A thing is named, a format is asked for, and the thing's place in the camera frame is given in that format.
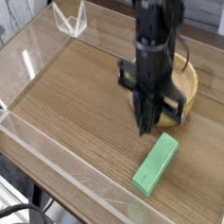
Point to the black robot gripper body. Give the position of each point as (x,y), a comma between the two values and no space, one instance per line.
(151,74)

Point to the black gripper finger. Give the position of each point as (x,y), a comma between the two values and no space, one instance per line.
(148,109)

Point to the green rectangular block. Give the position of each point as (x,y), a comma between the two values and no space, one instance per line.
(155,163)

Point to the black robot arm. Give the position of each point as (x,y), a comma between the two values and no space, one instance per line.
(157,20)

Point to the light wooden bowl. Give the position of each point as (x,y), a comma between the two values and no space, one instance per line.
(186,81)

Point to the white object at right edge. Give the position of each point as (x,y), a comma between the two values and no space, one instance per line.
(221,23)

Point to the black metal table leg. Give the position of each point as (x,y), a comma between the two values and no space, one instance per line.
(37,196)

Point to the clear acrylic tray wall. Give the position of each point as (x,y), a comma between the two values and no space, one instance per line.
(68,125)

